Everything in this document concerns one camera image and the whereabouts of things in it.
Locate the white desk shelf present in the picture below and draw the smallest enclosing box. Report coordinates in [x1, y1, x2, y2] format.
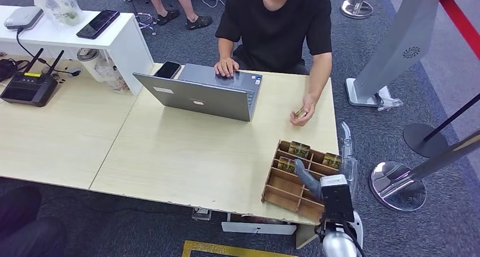
[0, 5, 156, 96]

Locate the grey open laptop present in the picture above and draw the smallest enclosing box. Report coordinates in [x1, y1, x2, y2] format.
[132, 63, 263, 122]

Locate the grey kiosk stand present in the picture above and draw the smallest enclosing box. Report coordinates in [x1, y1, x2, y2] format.
[345, 0, 476, 108]

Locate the clear printed plastic bag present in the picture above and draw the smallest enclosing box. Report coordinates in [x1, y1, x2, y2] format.
[32, 0, 85, 27]

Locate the black cable bundle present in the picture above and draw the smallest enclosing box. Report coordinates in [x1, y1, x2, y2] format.
[0, 57, 31, 83]

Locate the white desk bracket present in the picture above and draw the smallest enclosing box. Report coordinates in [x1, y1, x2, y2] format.
[221, 220, 298, 236]

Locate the chrome stanchion with round base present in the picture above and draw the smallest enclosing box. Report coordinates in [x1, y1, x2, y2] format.
[340, 0, 375, 20]

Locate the clear plastic wrap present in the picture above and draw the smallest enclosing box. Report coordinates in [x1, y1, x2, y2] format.
[374, 85, 404, 112]

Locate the thin black cable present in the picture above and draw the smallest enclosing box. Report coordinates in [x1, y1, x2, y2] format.
[16, 27, 82, 78]

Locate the black controller with antennas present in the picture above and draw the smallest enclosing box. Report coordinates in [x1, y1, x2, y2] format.
[0, 48, 66, 108]

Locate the wooden compartment card tray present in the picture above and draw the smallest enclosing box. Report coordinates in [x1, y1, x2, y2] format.
[261, 139, 342, 222]

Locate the large black smartphone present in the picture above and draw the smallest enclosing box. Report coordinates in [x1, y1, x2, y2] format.
[76, 9, 121, 40]

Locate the seated person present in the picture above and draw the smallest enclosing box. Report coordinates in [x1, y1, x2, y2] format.
[214, 0, 333, 127]

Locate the black round base stand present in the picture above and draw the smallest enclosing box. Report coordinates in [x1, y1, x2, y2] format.
[403, 93, 480, 159]

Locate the person's right hand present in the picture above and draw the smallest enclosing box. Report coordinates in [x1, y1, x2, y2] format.
[214, 57, 240, 78]

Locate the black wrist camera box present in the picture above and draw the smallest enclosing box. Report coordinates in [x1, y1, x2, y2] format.
[319, 174, 356, 225]

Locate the coiled coloured cable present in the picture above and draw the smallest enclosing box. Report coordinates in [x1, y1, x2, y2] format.
[135, 12, 158, 36]

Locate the small grey socket box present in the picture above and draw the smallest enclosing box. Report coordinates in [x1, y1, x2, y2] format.
[191, 207, 213, 222]

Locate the flat grey device box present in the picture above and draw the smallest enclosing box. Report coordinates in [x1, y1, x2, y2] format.
[3, 6, 45, 31]

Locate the crumpled clear plastic bag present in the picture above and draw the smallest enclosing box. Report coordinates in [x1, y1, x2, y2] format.
[93, 58, 131, 95]

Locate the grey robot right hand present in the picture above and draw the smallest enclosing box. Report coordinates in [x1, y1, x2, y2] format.
[294, 121, 359, 202]

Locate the clear plastic cup with lid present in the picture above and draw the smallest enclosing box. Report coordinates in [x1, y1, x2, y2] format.
[76, 48, 106, 83]

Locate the large chrome stanchion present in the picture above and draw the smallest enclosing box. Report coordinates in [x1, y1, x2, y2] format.
[369, 129, 480, 212]

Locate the person's left hand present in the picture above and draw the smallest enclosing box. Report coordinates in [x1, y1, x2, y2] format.
[289, 94, 318, 127]

